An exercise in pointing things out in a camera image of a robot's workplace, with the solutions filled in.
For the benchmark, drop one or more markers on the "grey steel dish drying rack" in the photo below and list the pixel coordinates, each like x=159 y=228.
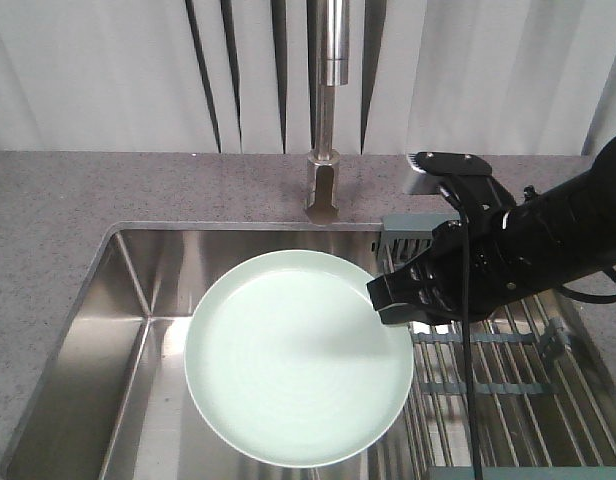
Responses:
x=546 y=408

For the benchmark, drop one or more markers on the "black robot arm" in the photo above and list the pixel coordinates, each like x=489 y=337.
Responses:
x=500 y=251

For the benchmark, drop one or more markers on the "stainless steel sink basin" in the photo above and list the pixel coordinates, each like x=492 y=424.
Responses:
x=113 y=403

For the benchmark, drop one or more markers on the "white pleated curtain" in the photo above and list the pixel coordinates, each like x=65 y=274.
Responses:
x=490 y=77

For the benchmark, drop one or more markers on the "steel kitchen faucet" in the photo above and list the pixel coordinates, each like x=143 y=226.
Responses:
x=332 y=63

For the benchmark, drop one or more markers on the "light green round plate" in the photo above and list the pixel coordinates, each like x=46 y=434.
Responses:
x=287 y=361

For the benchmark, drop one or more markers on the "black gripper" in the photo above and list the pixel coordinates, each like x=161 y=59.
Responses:
x=455 y=278

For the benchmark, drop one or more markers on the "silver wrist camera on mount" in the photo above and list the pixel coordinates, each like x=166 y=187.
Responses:
x=464 y=180

